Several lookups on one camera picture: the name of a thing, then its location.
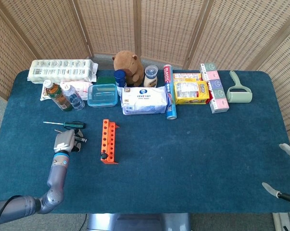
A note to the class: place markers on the cream bottle clear cap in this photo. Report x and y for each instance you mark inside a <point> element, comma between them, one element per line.
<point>150,80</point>

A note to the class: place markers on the green label tea bottle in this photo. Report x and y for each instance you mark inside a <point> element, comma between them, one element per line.
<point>59,97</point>

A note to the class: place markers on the blue white spray can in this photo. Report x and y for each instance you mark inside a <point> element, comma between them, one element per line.
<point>120,78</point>

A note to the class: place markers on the pale green lint roller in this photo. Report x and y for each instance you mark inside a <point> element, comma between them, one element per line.
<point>239,96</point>

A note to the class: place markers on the blue carpet table cover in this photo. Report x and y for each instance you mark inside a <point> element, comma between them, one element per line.
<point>183,156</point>

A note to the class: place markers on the orange screwdriver rack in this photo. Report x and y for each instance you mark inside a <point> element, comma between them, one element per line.
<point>104,139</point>

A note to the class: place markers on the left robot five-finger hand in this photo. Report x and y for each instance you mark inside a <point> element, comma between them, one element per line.
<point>64,140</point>

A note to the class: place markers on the yellow Lipo snack bag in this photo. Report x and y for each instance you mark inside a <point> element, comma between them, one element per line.
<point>191,92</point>

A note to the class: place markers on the white pink snack bag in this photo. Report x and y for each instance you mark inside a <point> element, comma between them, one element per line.
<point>83,89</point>

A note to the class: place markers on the blue plastic wrap roll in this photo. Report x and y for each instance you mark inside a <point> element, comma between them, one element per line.
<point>170,106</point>

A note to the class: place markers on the clear water bottle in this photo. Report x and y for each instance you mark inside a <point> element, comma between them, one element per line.
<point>73,97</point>

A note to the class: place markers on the wicker folding screen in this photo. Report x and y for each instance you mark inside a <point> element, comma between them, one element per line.
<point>106,24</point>

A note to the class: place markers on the white metal frame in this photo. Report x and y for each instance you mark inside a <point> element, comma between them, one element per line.
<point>279,221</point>

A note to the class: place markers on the clear container blue lid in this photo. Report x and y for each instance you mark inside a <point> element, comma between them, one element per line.
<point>102,96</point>

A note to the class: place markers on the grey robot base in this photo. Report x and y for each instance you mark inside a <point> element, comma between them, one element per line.
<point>135,222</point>

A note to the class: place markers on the dark green box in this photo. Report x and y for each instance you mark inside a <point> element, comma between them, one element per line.
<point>106,80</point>

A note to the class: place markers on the white blue wipes pack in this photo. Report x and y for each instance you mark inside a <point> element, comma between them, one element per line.
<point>144,101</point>

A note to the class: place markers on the brown capybara plush toy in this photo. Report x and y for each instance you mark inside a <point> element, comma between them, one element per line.
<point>129,65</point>

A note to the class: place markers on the white toilet paper pack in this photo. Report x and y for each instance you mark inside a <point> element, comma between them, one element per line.
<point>60,71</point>

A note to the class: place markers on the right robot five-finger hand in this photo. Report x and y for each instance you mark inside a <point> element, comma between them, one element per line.
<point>289,150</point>

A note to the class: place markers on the red yellow cookie box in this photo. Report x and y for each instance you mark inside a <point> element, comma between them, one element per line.
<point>186,76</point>

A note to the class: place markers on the pastel tissue box pack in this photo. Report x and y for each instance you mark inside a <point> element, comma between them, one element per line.
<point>217,91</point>

